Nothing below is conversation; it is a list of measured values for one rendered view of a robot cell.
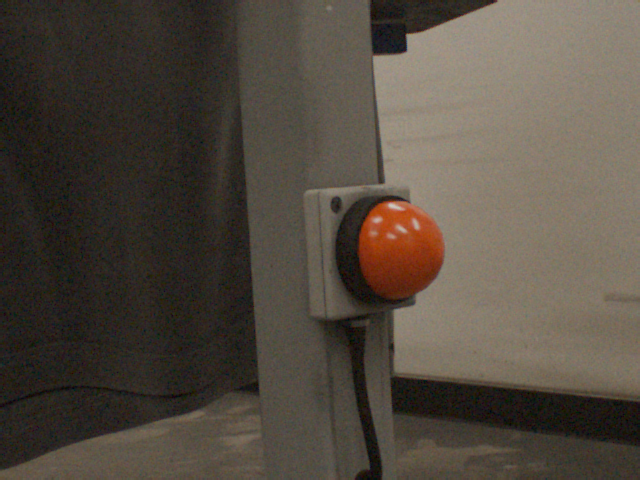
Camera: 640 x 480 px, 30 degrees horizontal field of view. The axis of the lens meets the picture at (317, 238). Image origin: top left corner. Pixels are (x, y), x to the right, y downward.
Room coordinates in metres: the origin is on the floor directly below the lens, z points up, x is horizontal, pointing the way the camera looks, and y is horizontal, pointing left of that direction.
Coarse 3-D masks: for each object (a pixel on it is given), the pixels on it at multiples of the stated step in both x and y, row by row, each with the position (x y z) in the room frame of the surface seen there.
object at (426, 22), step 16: (384, 0) 1.82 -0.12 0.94; (400, 0) 1.82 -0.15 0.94; (416, 0) 1.83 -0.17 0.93; (432, 0) 1.84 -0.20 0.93; (448, 0) 1.84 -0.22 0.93; (464, 0) 1.85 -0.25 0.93; (480, 0) 1.86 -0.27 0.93; (496, 0) 1.87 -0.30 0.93; (384, 16) 1.97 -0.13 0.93; (400, 16) 1.99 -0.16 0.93; (416, 16) 2.00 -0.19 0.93; (432, 16) 2.01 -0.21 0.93; (448, 16) 2.02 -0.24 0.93; (384, 32) 2.01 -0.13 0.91; (400, 32) 2.01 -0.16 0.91; (416, 32) 2.23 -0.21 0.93; (384, 48) 2.00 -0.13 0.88; (400, 48) 2.01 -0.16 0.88
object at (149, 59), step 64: (0, 0) 0.69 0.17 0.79; (64, 0) 0.72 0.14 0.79; (128, 0) 0.75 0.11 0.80; (192, 0) 0.80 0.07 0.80; (0, 64) 0.69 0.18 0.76; (64, 64) 0.72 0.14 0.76; (128, 64) 0.75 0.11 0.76; (192, 64) 0.80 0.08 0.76; (0, 128) 0.70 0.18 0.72; (64, 128) 0.72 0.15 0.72; (128, 128) 0.75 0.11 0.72; (192, 128) 0.80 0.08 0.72; (0, 192) 0.70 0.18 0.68; (64, 192) 0.72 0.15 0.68; (128, 192) 0.75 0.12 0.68; (192, 192) 0.79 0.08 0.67; (0, 256) 0.70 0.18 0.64; (64, 256) 0.72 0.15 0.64; (128, 256) 0.75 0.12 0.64; (192, 256) 0.79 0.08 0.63; (0, 320) 0.70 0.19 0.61; (64, 320) 0.72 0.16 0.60; (128, 320) 0.74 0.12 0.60; (192, 320) 0.79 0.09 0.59; (0, 384) 0.69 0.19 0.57; (64, 384) 0.72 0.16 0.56; (128, 384) 0.74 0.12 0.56; (192, 384) 0.79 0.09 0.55; (0, 448) 0.69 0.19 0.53
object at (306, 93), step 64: (256, 0) 0.48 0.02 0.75; (320, 0) 0.47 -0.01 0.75; (256, 64) 0.48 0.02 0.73; (320, 64) 0.47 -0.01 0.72; (256, 128) 0.48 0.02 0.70; (320, 128) 0.46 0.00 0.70; (256, 192) 0.48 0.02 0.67; (320, 192) 0.45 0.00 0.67; (384, 192) 0.47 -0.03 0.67; (256, 256) 0.48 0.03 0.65; (320, 256) 0.45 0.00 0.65; (256, 320) 0.49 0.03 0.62; (320, 320) 0.46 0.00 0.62; (384, 320) 0.48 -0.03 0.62; (320, 384) 0.46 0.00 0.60; (384, 384) 0.48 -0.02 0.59; (320, 448) 0.46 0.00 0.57; (384, 448) 0.48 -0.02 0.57
